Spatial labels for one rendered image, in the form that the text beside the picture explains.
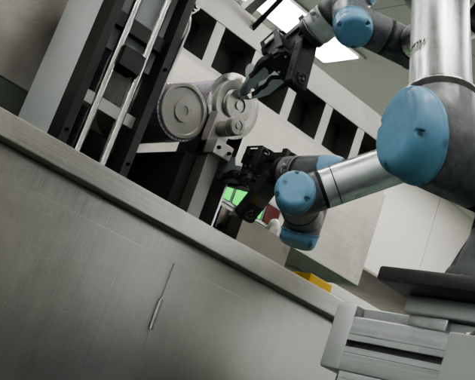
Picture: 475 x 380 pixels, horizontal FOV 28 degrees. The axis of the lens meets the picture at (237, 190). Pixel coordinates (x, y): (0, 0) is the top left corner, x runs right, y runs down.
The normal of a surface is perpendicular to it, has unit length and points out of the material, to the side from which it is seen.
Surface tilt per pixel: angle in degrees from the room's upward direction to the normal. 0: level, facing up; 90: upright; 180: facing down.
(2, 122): 90
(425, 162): 139
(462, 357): 90
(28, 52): 90
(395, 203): 90
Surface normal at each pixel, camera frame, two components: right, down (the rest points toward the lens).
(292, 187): -0.18, -0.34
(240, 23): 0.65, 0.01
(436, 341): -0.65, -0.42
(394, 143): -0.91, -0.29
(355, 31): -0.04, 0.55
